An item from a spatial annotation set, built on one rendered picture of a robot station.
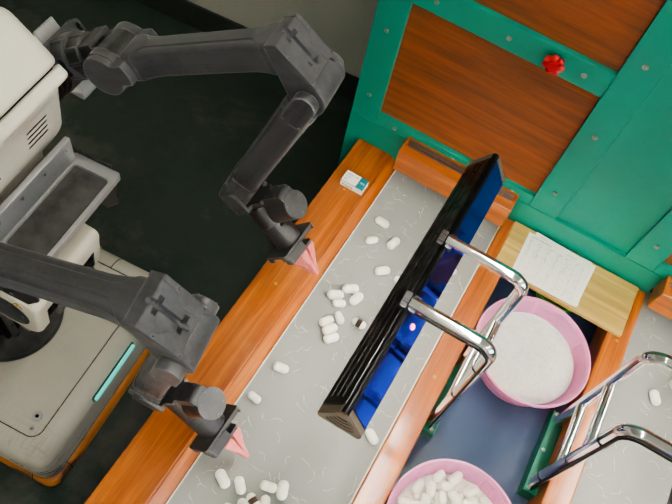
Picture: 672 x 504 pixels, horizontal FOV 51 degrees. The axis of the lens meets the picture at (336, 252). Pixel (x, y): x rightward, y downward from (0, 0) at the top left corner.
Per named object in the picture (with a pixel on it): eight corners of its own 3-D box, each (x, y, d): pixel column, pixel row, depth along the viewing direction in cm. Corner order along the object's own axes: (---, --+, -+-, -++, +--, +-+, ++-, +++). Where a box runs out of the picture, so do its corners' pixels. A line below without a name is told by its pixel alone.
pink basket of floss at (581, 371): (483, 430, 155) (498, 417, 147) (448, 321, 168) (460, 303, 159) (590, 410, 161) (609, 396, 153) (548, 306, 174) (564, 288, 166)
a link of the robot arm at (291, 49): (320, -2, 98) (289, 44, 93) (354, 76, 108) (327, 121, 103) (106, 22, 122) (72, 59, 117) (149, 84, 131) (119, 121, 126)
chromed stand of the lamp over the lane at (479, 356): (352, 394, 155) (397, 305, 117) (393, 325, 165) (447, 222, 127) (428, 440, 152) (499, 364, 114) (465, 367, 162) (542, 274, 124)
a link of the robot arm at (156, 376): (188, 287, 91) (148, 362, 86) (227, 307, 92) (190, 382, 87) (149, 350, 129) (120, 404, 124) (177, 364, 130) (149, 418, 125)
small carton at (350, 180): (339, 183, 172) (340, 178, 171) (346, 174, 174) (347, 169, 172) (360, 195, 171) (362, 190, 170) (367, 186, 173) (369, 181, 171)
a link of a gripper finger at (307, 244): (332, 264, 147) (306, 232, 143) (315, 290, 144) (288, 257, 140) (312, 266, 152) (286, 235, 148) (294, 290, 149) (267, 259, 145)
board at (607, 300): (491, 267, 166) (492, 264, 165) (514, 223, 174) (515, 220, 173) (619, 338, 162) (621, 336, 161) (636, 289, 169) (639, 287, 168)
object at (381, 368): (315, 415, 114) (321, 401, 107) (468, 165, 145) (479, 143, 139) (358, 441, 112) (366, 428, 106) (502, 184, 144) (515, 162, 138)
